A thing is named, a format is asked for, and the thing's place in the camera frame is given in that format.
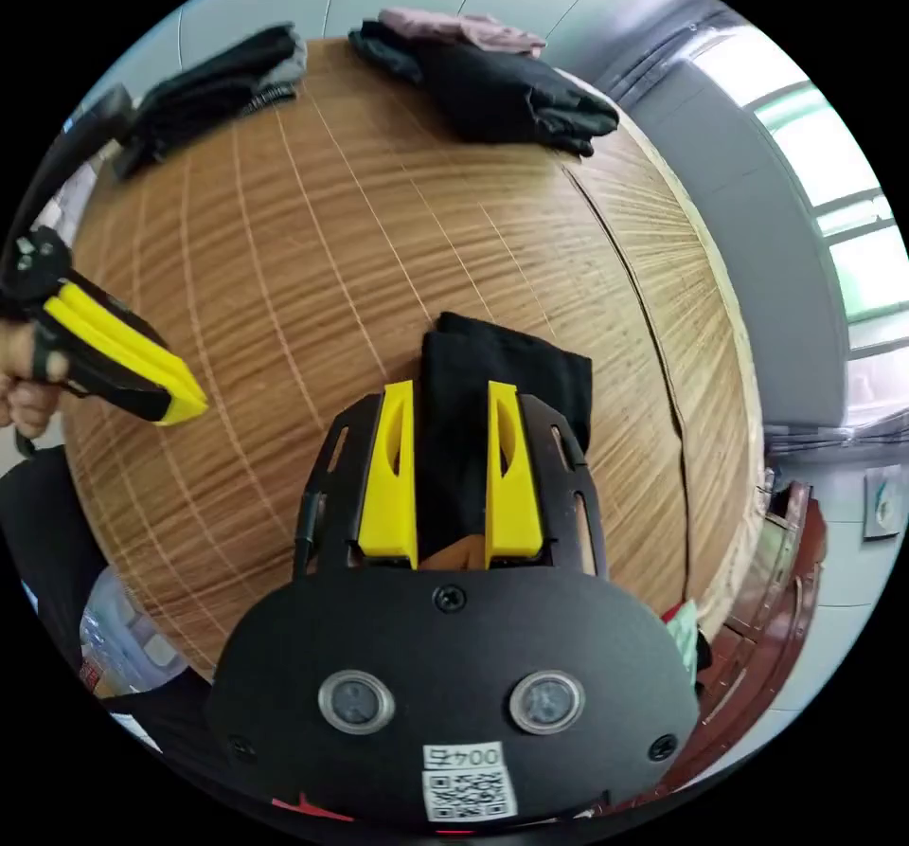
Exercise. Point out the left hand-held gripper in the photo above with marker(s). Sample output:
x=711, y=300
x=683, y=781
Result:
x=32, y=260

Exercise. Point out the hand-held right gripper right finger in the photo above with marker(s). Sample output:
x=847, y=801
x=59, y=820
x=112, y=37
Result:
x=513, y=484

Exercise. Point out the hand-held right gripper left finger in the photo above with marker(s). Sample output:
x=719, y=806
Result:
x=387, y=476

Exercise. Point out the black pants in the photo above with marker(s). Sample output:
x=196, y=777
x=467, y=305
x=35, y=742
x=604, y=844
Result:
x=497, y=363

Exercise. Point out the person's left hand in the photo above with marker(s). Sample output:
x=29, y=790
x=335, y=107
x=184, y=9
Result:
x=25, y=398

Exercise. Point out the person's body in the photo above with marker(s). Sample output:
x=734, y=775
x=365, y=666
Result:
x=42, y=540

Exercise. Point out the black and grey pile of clothes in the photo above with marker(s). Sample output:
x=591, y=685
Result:
x=206, y=100

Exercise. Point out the brown wooden cupboard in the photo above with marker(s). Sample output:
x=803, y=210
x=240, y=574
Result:
x=774, y=611

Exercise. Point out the pile of clothes with pink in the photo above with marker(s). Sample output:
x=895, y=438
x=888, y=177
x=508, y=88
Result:
x=497, y=93

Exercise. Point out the window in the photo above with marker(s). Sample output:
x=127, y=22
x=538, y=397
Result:
x=856, y=270

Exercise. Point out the grey curtain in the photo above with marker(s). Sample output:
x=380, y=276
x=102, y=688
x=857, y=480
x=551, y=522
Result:
x=660, y=57

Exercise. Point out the white wall switch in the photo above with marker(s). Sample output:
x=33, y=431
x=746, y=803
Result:
x=884, y=506

